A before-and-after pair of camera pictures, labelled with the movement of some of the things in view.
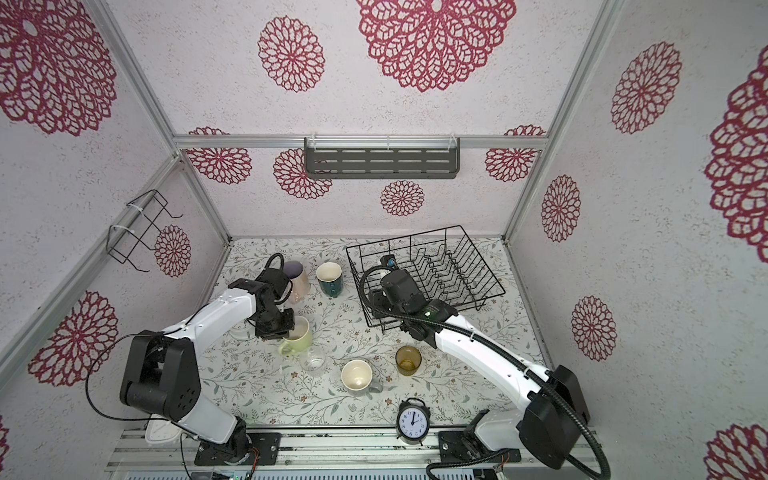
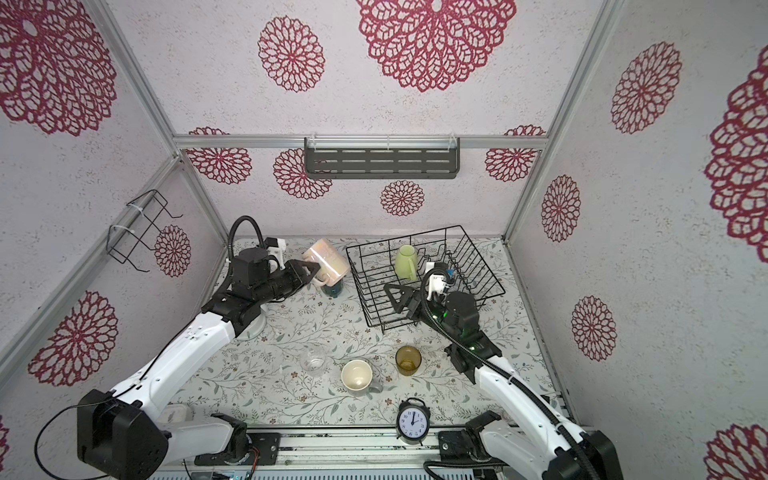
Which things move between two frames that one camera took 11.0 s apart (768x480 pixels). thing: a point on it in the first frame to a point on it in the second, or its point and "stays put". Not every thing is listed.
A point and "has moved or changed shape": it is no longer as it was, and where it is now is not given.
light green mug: x=299 y=339 to x=406 y=262
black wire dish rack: x=444 y=261 stays put
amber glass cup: x=408 y=359 stays put
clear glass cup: x=313 y=360 stays put
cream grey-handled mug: x=356 y=375 stays put
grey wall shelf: x=381 y=158 stays put
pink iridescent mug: x=300 y=282 has moved or changed shape
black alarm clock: x=412 y=420 stays put
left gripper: x=262 y=331 to x=298 y=272
